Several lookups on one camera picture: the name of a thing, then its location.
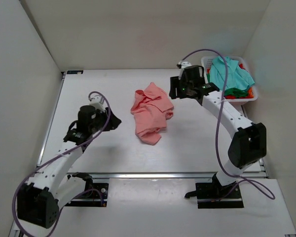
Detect small dark label sticker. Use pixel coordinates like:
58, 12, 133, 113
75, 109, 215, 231
66, 70, 83, 75

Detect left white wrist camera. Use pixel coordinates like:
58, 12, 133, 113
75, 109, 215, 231
89, 95, 106, 112

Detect salmon pink t shirt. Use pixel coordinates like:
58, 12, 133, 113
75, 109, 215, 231
130, 82, 174, 145

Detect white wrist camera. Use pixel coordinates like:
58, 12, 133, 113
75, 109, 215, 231
177, 61, 191, 69
89, 95, 106, 112

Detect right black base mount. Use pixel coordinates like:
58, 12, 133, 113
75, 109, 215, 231
185, 174, 244, 209

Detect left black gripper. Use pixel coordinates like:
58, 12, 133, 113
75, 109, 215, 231
91, 105, 122, 131

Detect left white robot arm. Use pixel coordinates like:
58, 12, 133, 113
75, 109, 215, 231
16, 105, 121, 229

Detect aluminium rail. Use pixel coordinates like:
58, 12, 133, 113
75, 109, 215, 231
61, 171, 267, 180

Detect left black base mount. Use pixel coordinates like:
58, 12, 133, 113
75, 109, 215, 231
65, 172, 109, 207

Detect green t shirt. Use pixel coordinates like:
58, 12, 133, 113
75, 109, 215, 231
224, 88, 249, 99

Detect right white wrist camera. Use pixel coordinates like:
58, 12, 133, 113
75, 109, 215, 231
177, 61, 191, 69

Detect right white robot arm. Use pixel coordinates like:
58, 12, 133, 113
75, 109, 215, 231
169, 62, 266, 199

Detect teal t shirt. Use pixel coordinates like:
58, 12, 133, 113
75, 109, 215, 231
209, 56, 255, 91

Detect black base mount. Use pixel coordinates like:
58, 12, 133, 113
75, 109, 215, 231
65, 172, 109, 207
185, 174, 244, 209

